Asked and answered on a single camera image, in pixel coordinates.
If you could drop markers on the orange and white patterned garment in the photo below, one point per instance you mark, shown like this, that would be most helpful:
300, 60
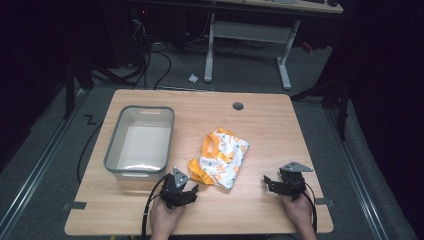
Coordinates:
220, 159

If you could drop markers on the person's right hand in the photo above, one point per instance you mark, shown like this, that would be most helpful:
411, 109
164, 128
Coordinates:
298, 210

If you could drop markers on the white-framed wooden desk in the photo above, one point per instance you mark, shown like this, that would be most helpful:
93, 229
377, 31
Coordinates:
253, 31

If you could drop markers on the grey tape strip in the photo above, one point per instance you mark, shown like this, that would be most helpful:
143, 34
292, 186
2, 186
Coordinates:
324, 201
78, 205

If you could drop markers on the black metal stand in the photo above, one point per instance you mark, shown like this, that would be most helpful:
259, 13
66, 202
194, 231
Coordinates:
336, 100
71, 86

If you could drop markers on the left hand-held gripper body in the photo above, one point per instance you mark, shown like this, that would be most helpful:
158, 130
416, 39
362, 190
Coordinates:
173, 191

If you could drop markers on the white plastic bin grey rim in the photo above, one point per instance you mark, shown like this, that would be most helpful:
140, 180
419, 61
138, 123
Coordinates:
141, 146

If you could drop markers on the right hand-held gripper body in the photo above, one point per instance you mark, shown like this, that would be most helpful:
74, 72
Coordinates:
293, 181

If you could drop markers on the small red object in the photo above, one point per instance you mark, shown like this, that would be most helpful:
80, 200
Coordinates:
307, 47

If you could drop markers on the person's left hand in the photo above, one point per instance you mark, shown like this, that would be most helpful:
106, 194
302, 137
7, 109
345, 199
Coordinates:
164, 216

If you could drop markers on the white crumpled paper scrap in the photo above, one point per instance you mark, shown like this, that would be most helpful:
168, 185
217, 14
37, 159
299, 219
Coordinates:
193, 78

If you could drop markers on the metal floor rail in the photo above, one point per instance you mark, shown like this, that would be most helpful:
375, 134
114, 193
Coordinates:
356, 180
36, 170

